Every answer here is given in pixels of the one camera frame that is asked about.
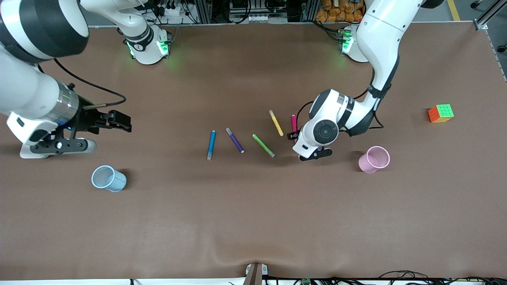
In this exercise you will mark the pink mesh cup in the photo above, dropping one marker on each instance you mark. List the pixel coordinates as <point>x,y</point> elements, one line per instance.
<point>368,164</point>

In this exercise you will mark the green marker pen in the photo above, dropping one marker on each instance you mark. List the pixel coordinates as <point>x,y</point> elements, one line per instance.
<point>263,145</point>

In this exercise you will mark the aluminium profile post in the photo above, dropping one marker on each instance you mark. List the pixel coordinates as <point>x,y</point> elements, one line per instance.
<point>253,277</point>

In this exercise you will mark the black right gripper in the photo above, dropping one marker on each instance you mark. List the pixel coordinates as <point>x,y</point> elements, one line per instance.
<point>88,117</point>

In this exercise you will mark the white power strip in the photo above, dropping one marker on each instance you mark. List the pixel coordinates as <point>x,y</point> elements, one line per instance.
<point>174,11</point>

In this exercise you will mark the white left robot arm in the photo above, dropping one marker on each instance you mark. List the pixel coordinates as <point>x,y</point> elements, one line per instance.
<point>380,39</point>

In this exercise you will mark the bag of orange items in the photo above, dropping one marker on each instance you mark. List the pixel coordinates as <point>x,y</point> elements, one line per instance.
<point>336,10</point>

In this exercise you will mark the pink marker pen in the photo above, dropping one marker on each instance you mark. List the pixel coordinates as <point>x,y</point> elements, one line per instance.
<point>294,122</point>

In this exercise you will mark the colourful puzzle cube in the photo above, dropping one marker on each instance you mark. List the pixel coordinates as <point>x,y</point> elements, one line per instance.
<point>441,113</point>

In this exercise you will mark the purple marker pen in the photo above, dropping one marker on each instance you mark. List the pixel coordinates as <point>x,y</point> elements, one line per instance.
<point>235,141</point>

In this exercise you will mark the silver frame post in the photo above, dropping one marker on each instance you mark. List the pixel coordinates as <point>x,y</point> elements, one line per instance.
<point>485,18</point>

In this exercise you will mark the brown table mat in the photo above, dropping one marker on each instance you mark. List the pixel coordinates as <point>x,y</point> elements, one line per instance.
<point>253,217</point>

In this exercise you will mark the yellow marker pen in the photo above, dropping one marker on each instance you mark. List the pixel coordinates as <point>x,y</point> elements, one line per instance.
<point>276,123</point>

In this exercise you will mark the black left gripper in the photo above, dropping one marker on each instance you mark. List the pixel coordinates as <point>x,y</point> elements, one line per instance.
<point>292,136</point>

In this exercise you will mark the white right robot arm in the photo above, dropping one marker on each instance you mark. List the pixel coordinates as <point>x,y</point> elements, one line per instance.
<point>23,91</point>

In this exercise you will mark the blue marker pen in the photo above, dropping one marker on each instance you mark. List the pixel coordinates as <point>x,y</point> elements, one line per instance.
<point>211,145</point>

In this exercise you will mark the blue mesh cup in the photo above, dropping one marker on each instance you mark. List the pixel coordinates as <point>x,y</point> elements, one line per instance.
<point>113,182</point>

